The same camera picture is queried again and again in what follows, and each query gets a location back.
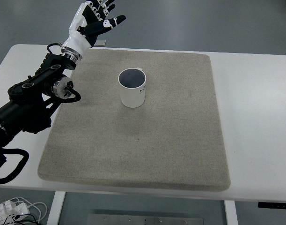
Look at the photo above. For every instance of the white paper cup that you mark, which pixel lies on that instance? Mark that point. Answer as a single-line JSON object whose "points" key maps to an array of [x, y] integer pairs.
{"points": [[132, 86]]}

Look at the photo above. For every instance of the black desk control panel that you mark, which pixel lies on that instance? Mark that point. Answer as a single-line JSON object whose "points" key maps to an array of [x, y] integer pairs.
{"points": [[272, 205]]}

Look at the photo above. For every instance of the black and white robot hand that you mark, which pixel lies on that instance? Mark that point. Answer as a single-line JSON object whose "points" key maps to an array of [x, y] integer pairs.
{"points": [[89, 22]]}

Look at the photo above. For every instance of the left white table leg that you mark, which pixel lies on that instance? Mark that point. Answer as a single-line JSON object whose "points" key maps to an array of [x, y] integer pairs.
{"points": [[56, 208]]}

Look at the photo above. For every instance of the white table leg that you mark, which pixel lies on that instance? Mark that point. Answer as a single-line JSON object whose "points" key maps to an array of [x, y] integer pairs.
{"points": [[56, 208], [230, 211]]}

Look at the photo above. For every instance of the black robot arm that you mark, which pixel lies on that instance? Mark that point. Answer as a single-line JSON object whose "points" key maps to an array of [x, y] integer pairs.
{"points": [[32, 102]]}

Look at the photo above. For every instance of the right white table leg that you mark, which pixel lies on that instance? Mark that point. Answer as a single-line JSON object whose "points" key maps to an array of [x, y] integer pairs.
{"points": [[230, 211]]}

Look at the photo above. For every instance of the small grey metal bracket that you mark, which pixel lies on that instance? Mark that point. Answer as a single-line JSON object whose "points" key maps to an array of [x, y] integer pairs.
{"points": [[100, 42]]}

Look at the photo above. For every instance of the white power strip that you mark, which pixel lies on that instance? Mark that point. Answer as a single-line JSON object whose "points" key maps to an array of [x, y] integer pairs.
{"points": [[10, 215]]}

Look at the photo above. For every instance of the beige felt mat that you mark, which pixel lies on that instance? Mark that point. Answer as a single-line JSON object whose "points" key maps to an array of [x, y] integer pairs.
{"points": [[173, 140]]}

